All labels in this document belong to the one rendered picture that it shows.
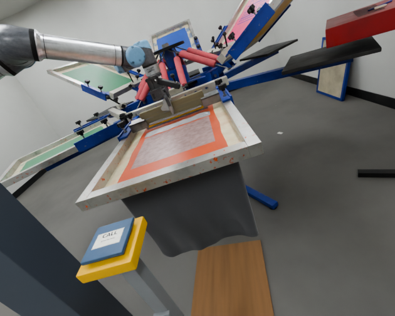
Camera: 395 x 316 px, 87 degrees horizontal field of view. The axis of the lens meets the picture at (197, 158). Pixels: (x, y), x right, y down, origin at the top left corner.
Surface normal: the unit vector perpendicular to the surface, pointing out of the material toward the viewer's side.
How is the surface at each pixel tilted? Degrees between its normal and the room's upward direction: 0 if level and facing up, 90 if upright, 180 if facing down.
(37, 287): 90
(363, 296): 0
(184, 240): 96
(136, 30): 90
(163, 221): 94
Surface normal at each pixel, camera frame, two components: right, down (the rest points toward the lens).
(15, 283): 0.14, 0.44
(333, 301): -0.34, -0.82
